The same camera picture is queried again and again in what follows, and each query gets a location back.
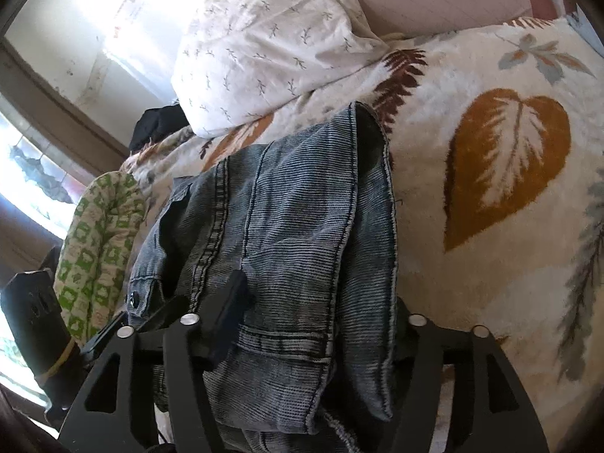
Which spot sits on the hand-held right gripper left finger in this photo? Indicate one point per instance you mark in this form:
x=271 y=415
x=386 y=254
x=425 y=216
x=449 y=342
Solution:
x=231 y=304

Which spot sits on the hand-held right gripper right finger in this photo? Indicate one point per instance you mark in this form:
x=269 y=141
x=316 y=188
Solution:
x=424 y=339

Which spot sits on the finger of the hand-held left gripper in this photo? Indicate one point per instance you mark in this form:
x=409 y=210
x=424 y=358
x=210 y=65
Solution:
x=163 y=312

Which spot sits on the blue-grey denim pants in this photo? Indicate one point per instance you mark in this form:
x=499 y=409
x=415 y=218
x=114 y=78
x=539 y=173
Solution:
x=292 y=226

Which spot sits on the leaf printed blanket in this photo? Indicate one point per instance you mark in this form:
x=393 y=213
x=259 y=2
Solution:
x=472 y=292

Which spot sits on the green patterned cloth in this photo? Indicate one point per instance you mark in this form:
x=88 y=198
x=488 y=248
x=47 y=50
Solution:
x=99 y=245

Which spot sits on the black cloth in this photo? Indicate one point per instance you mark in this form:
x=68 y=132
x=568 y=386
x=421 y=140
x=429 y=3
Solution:
x=160 y=122

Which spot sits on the white sprig printed pillow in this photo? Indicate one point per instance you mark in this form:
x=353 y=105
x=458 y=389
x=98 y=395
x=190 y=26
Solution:
x=264 y=47

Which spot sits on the light blue bed sheet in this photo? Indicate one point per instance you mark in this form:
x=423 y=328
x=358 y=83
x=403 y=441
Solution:
x=583 y=28

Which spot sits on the wooden window frame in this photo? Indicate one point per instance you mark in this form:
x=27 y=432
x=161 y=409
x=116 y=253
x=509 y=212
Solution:
x=61 y=113

